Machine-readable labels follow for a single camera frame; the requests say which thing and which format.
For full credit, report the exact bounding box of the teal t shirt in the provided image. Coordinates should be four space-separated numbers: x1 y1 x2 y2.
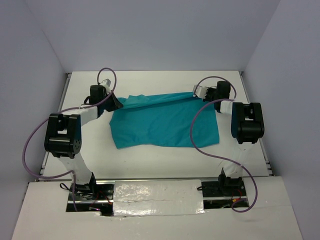
109 92 220 149

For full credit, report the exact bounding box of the silver taped panel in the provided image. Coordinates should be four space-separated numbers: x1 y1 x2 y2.
112 179 205 217

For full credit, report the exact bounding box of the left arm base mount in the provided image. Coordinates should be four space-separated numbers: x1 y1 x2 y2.
59 182 115 217

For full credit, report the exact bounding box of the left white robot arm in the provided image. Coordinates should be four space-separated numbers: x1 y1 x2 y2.
44 83 124 199

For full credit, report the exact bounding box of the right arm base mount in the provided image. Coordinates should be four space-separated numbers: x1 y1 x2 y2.
197 169 249 210

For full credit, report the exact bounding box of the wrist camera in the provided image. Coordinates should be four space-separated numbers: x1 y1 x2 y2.
100 78 111 94
192 85 208 100

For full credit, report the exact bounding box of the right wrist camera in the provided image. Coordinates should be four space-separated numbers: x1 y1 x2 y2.
192 85 208 100

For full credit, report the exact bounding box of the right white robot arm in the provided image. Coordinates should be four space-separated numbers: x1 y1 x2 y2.
192 76 265 196

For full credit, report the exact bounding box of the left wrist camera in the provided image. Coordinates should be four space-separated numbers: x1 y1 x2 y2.
100 78 111 94

